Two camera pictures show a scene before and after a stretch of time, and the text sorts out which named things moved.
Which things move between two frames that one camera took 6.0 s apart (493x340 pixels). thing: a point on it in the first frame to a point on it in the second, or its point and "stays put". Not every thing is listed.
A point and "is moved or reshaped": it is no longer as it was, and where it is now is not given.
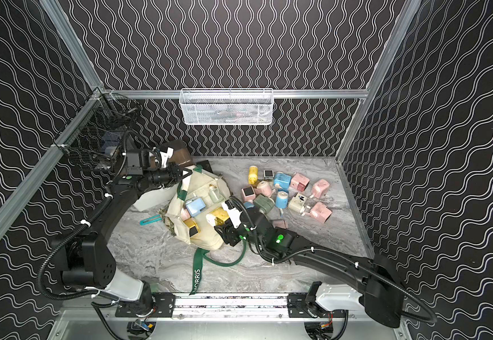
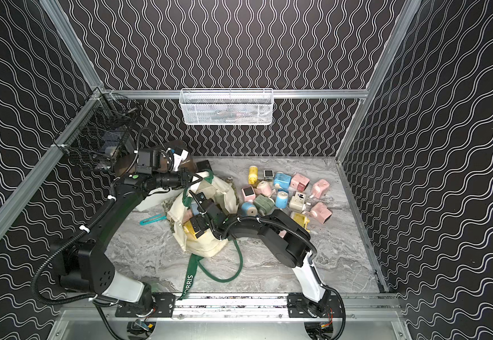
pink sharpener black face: (248, 193) stays put
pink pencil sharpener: (264, 188) stays put
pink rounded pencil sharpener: (320, 188) stays put
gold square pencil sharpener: (268, 174) stays put
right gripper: (227, 232) to (197, 219)
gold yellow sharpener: (220, 216) is moved or reshaped
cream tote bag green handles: (193, 210) is moved or reshaped
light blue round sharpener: (282, 200) stays put
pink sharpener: (321, 212) stays put
